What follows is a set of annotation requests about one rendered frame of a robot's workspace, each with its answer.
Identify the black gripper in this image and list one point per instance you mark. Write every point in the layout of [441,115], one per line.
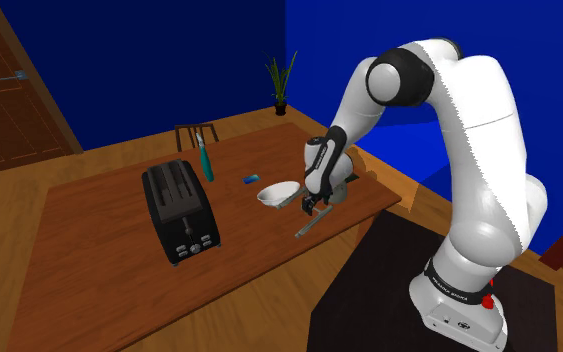
[312,201]

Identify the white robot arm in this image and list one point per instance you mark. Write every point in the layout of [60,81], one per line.
[476,146]

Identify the grey long utensil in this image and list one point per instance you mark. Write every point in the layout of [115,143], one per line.
[312,222]

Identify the grey thin utensil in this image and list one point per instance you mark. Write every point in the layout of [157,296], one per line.
[290,199]

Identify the white bowl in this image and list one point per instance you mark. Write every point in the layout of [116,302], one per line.
[277,191]

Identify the small blue card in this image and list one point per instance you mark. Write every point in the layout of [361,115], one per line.
[251,179]

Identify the dark robot stand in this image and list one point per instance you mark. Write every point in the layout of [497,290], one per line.
[373,292]

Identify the green potted plant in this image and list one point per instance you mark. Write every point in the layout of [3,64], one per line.
[280,83]

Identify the black toaster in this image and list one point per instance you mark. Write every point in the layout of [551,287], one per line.
[183,214]

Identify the brown wooden chair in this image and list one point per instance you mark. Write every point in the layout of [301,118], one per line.
[187,135]

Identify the brown wooden table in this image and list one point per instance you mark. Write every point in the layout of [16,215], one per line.
[105,253]

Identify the brown wooden door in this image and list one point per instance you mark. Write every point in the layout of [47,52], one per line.
[3,97]

